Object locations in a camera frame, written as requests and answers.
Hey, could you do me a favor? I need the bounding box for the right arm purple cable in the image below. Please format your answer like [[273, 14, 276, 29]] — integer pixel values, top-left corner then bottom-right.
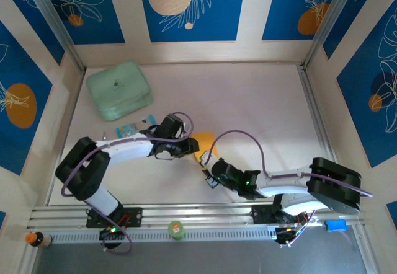
[[201, 130, 373, 247]]

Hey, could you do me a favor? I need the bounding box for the aluminium frame post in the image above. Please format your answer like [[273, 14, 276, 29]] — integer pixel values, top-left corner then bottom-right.
[[301, 0, 357, 71], [23, 0, 87, 74]]

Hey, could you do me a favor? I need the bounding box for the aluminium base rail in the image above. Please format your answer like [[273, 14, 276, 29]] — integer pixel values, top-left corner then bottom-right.
[[27, 199, 370, 230]]

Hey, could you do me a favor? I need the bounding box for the green tape roll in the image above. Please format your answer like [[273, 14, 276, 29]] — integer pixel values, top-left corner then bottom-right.
[[167, 220, 186, 241]]

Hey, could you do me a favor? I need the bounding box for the aluminium side rail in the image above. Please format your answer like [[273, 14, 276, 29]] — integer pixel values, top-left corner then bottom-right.
[[45, 69, 86, 207], [297, 64, 347, 201]]

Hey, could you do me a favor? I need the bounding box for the orange paper sheet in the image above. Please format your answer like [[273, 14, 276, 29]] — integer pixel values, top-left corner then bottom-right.
[[190, 131, 220, 165]]

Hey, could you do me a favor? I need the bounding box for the blue medical cotton packet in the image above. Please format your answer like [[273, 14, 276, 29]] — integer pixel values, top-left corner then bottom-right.
[[115, 114, 158, 138]]

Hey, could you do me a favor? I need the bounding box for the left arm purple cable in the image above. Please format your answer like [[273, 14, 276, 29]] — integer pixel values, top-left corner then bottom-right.
[[60, 112, 195, 255]]

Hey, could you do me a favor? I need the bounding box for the small blue box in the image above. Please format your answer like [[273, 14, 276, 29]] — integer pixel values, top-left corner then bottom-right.
[[324, 219, 347, 232]]

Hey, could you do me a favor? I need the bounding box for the brown bottle with orange cap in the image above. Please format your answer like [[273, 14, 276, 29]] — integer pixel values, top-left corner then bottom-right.
[[24, 231, 53, 249]]

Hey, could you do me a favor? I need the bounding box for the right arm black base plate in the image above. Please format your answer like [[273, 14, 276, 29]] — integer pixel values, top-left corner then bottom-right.
[[251, 204, 308, 225]]

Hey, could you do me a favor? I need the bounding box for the slotted grey cable duct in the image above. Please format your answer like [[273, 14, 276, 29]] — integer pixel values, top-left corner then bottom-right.
[[46, 227, 279, 244]]

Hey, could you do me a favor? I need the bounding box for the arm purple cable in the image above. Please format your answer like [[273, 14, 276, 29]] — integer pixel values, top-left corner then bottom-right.
[[60, 112, 195, 255], [201, 130, 373, 247]]

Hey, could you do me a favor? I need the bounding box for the mint green medicine bag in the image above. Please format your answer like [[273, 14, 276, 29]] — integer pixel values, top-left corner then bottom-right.
[[86, 60, 154, 122]]

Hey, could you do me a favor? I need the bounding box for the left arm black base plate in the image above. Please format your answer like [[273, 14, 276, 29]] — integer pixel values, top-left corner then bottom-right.
[[86, 206, 143, 228]]

